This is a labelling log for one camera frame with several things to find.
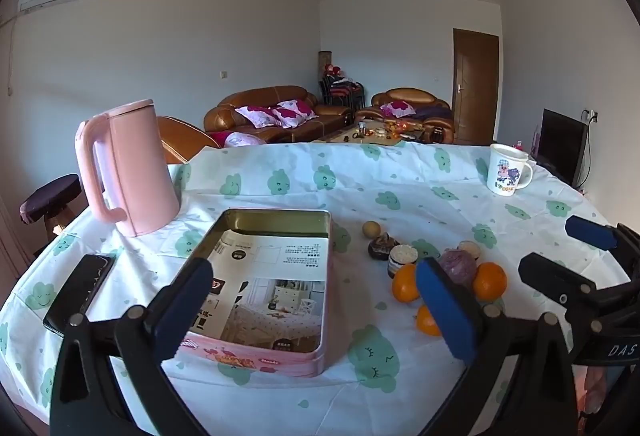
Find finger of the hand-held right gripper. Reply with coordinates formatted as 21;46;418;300
518;253;640;324
565;215;640;284

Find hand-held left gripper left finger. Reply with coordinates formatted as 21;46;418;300
50;259;216;436

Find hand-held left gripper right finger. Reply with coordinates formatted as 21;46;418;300
415;257;581;436

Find orange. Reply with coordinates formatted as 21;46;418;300
416;303;443;337
391;263;423;303
472;262;508;302

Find pink metal tin box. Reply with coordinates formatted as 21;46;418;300
172;209;333;378

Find dark brown patterned pastry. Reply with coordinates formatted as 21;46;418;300
367;233;398;262

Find black television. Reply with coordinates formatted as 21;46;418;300
537;108;588;187

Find white cartoon mug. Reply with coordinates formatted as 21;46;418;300
487;143;534;198

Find printed paper leaflet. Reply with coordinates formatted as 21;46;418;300
192;230;330;353

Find black smartphone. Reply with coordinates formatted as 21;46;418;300
42;255;117;338

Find white cloud-print tablecloth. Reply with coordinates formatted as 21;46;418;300
0;141;640;436

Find pink electric kettle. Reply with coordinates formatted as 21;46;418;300
75;99;181;238

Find brown leather chair back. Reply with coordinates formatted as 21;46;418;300
157;115;221;164

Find dark cushioned wooden stool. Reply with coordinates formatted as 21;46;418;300
19;174;83;237

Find pink cushion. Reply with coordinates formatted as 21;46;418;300
225;131;263;148

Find brown wooden door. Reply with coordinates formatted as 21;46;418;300
452;28;500;146

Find cluttered coffee table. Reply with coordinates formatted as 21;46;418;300
317;119;436;147

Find dark purple blanket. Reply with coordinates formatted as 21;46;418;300
412;104;451;119

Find white pink floral pillow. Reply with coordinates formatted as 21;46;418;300
235;105;283;128
380;100;416;116
276;100;318;121

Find brown leather armchair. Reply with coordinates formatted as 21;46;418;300
369;88;456;144

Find brown leather sofa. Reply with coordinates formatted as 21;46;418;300
203;86;351;144

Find stacked dark chairs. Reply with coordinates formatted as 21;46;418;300
320;74;365;112

